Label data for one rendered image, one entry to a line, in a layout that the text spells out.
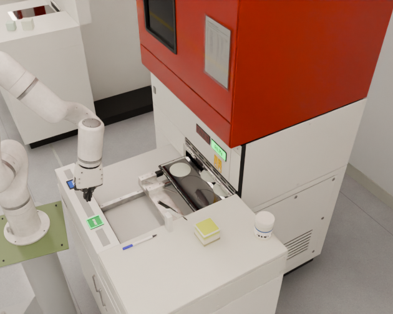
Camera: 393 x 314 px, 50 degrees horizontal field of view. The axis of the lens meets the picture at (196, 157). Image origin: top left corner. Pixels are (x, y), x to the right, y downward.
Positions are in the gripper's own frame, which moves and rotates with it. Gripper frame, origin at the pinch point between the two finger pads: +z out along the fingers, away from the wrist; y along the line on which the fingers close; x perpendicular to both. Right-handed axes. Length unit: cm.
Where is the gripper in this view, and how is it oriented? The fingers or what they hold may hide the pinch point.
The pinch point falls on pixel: (87, 195)
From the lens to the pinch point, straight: 165.0
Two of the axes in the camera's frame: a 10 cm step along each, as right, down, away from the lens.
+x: 5.1, 5.5, -6.6
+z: -1.8, 8.2, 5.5
